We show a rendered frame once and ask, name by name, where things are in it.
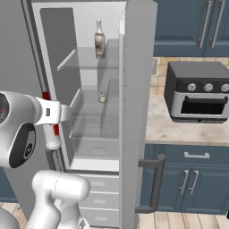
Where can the pale garlic bulb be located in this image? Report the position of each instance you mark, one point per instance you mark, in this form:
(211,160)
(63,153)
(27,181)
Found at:
(102,98)

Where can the white freezer drawer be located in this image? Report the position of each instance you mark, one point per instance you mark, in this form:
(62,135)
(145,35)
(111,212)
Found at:
(103,200)
(101,217)
(103,183)

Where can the white bottle with red label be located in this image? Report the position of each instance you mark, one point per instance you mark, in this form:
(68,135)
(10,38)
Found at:
(53,140)

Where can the grey fridge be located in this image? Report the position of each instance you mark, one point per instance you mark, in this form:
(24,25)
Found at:
(18,44)

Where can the blue base cupboard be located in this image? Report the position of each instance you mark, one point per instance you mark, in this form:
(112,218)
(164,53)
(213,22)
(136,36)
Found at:
(6,184)

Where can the blue wall cupboard door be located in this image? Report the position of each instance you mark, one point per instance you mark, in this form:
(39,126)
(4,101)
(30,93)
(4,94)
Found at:
(176,27)
(223,50)

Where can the grey wall socket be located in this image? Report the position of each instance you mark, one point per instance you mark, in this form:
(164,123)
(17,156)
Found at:
(154,66)

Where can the blue base cupboard door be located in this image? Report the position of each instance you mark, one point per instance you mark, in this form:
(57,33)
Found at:
(168,188)
(211,190)

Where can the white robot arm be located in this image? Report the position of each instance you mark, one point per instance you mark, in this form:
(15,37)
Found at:
(18,128)

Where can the glass fridge shelf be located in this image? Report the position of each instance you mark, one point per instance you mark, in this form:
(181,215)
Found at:
(89,59)
(95,122)

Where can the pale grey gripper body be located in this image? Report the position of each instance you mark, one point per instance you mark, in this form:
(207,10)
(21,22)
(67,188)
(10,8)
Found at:
(66,112)

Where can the brown and white liquor bottle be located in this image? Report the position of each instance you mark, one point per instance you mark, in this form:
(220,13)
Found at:
(99,40)

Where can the blue drawer front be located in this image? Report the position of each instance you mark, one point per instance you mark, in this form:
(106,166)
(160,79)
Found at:
(173,155)

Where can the clear fridge crisper drawer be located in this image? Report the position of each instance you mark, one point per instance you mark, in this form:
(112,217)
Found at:
(97,148)

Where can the black and silver toaster oven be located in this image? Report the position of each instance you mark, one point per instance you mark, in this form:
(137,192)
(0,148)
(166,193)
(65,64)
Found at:
(198,95)

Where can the grey fridge door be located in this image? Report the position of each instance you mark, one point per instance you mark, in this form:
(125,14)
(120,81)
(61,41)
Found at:
(138,89)

